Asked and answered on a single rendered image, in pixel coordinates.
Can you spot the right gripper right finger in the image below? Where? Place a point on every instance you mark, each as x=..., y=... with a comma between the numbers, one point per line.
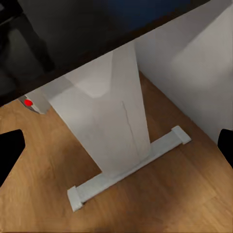
x=225, y=144

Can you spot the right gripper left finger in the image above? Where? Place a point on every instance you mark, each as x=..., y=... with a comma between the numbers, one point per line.
x=12, y=145

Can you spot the desktop computer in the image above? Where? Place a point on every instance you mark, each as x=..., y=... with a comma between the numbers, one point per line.
x=35, y=101

